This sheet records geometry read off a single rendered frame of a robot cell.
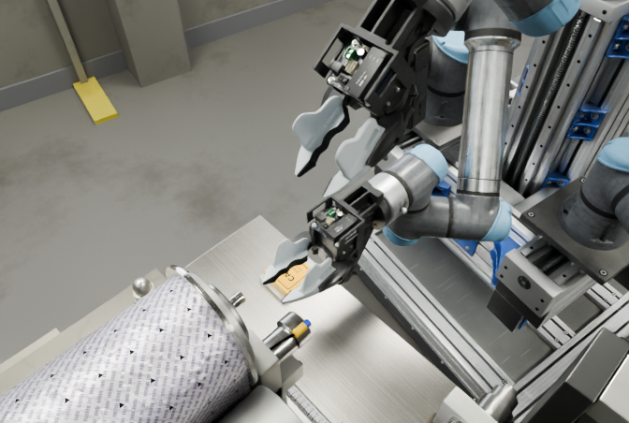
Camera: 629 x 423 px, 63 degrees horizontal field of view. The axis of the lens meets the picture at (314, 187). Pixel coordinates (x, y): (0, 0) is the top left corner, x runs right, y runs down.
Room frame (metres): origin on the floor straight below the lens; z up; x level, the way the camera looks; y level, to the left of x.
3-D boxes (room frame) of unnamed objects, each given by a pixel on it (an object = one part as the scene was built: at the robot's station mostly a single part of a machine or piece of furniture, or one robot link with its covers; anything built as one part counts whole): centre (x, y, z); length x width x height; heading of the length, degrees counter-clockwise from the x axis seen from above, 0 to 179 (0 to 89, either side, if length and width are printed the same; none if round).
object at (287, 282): (0.53, 0.05, 0.91); 0.07 x 0.07 x 0.02; 44
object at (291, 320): (0.28, 0.02, 1.18); 0.04 x 0.02 x 0.04; 44
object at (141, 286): (0.42, 0.26, 1.05); 0.04 x 0.04 x 0.04
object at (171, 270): (0.25, 0.11, 1.25); 0.15 x 0.01 x 0.15; 44
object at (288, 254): (0.44, 0.04, 1.11); 0.09 x 0.03 x 0.06; 125
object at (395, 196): (0.54, -0.11, 1.11); 0.08 x 0.05 x 0.08; 44
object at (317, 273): (0.40, 0.01, 1.11); 0.09 x 0.03 x 0.06; 143
